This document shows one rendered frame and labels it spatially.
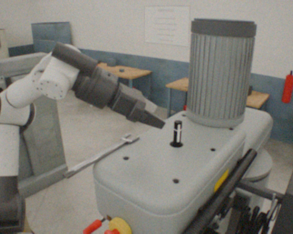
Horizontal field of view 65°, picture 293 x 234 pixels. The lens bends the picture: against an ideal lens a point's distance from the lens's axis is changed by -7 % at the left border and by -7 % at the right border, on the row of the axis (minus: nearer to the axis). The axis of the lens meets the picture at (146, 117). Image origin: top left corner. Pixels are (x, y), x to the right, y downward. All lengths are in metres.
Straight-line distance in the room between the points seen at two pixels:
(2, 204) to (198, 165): 0.53
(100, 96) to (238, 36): 0.41
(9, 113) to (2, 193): 0.22
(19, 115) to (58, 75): 0.26
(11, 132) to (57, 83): 0.29
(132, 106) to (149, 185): 0.18
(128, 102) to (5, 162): 0.39
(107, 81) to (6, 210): 0.45
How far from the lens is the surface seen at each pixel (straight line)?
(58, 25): 7.82
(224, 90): 0.76
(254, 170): 1.23
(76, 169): 0.58
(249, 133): 1.10
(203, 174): 0.58
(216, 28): 0.72
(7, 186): 0.76
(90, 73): 0.54
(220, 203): 0.64
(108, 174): 0.57
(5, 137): 0.76
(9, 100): 0.72
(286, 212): 0.91
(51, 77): 0.53
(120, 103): 0.56
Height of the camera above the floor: 2.22
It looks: 24 degrees down
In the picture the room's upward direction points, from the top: straight up
